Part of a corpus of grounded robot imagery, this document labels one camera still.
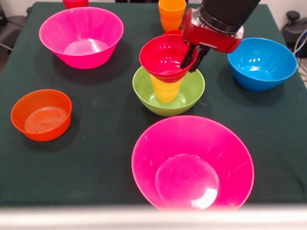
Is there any dark green table cloth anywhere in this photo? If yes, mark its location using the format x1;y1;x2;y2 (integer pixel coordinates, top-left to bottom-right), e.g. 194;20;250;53
0;2;307;207

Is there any small crimson bowl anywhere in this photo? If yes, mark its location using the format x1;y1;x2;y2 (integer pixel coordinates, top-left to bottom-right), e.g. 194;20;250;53
139;34;199;83

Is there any large pink bowl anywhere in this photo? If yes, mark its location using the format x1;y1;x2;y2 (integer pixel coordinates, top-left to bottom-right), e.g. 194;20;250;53
131;115;255;211
38;6;125;69

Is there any tangle of cables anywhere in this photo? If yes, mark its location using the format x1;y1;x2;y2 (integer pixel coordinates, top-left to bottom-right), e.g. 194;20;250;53
291;28;307;82

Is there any orange cup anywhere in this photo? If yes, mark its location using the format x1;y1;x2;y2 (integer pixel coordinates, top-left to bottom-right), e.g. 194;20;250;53
158;0;187;32

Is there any green bowl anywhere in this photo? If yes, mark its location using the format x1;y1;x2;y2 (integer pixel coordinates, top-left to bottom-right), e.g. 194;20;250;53
132;66;206;117

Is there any blue bowl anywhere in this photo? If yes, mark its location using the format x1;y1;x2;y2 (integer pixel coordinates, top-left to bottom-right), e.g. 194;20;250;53
227;37;298;92

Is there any yellow cup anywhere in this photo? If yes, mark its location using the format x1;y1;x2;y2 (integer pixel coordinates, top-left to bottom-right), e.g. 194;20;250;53
150;73;184;104

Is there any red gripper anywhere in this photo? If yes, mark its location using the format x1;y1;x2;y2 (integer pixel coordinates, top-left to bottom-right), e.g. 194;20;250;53
179;8;245;72

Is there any orange bowl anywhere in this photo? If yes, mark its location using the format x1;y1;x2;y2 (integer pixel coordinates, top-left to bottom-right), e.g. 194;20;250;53
11;89;72;142

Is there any crimson cup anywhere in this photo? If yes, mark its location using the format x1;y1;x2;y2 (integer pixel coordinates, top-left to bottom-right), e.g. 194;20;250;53
62;0;89;10

